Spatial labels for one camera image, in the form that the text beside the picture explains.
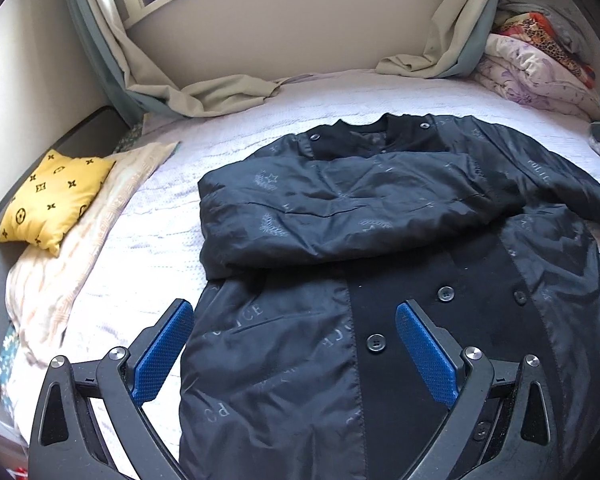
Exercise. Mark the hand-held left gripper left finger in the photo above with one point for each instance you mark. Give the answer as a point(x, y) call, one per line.
point(162, 352)

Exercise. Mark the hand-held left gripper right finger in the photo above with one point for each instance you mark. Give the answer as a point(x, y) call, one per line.
point(425, 355)

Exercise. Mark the black printed jacket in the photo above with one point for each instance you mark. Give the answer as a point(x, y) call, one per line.
point(330, 210)

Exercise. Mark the lilac floral quilt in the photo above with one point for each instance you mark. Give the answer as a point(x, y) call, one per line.
point(530, 75)

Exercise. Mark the cream beige blanket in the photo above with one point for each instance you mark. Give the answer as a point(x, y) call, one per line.
point(80, 270)

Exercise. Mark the orange leopard print blanket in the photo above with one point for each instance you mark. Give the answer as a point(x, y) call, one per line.
point(540, 27)

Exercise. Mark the lilac dotted bed cover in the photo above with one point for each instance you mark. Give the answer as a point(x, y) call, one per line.
point(170, 220)

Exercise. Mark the grey folded cloth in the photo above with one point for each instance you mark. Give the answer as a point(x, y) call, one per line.
point(555, 10)

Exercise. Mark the beige curtain with teal lining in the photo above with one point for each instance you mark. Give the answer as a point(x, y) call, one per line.
point(145, 75)
point(455, 30)

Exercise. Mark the yellow patterned pillow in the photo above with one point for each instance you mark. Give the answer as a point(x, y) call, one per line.
point(55, 200)

